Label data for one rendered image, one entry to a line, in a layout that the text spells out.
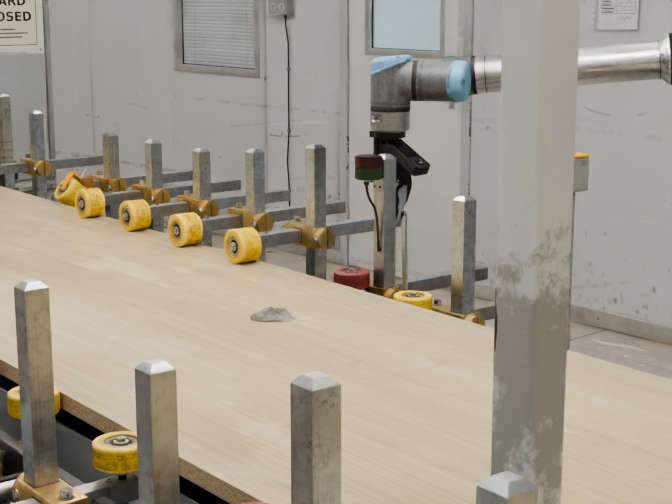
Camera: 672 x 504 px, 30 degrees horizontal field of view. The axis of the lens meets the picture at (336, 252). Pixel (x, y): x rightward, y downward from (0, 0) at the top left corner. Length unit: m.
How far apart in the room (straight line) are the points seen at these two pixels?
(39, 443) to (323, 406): 0.66
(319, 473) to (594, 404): 0.84
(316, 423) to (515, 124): 0.33
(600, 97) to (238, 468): 4.24
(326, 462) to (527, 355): 0.23
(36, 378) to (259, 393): 0.41
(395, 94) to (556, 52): 1.74
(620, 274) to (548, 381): 4.64
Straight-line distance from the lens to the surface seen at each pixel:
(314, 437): 1.18
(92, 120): 9.13
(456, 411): 1.90
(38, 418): 1.74
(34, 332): 1.71
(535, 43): 1.07
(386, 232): 2.76
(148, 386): 1.43
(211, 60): 7.93
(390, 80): 2.80
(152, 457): 1.46
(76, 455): 2.16
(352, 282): 2.75
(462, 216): 2.56
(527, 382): 1.12
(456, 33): 6.30
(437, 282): 2.95
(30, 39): 5.06
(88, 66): 9.11
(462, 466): 1.70
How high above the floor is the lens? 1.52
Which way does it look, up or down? 12 degrees down
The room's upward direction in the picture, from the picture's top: straight up
